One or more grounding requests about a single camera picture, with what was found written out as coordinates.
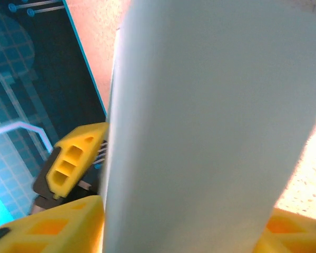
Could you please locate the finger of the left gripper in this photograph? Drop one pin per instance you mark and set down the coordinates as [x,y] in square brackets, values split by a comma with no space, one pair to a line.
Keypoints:
[76,147]

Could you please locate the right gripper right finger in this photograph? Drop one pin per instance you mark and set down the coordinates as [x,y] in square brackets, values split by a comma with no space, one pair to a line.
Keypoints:
[297,234]

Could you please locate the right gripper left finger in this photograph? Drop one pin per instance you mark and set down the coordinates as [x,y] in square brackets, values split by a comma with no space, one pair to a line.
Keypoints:
[55,232]

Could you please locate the light blue paper box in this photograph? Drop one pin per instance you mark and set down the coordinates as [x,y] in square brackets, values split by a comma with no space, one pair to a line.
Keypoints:
[200,118]

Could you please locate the blue table edge strip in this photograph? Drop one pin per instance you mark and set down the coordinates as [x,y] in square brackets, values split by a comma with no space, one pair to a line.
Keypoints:
[85,58]

